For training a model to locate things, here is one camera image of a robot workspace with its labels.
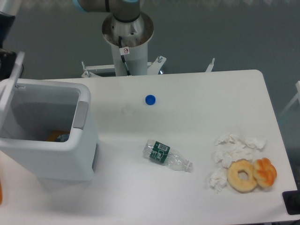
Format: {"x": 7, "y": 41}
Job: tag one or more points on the crumpled white tissue upper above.
{"x": 232, "y": 147}

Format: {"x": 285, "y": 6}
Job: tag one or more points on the black device table corner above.
{"x": 292, "y": 202}

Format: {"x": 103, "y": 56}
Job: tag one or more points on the white trash can body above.
{"x": 39, "y": 107}

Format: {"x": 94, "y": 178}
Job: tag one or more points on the white frame right edge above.
{"x": 295, "y": 99}

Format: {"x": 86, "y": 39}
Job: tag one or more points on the plain ring donut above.
{"x": 240, "y": 176}

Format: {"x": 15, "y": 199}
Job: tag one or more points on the orange glazed bread roll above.
{"x": 264, "y": 172}

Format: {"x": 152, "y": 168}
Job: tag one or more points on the blue bottle cap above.
{"x": 150, "y": 99}

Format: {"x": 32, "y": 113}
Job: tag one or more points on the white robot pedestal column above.
{"x": 129, "y": 44}

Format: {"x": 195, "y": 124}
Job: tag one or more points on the white trash can lid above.
{"x": 7, "y": 87}

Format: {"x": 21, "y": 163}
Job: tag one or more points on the orange object left edge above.
{"x": 1, "y": 193}

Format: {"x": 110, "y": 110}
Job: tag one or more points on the crushed clear plastic bottle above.
{"x": 162, "y": 154}

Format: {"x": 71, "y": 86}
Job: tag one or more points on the trash inside can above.
{"x": 58, "y": 136}

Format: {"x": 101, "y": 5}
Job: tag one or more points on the white metal base frame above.
{"x": 154, "y": 68}

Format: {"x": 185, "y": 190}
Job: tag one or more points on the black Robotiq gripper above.
{"x": 7, "y": 58}

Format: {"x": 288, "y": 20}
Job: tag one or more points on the crumpled white tissue lower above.
{"x": 218, "y": 180}

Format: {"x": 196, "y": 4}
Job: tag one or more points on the crumpled white tissue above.
{"x": 218, "y": 180}
{"x": 232, "y": 147}

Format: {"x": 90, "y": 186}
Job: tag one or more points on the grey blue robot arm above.
{"x": 125, "y": 11}

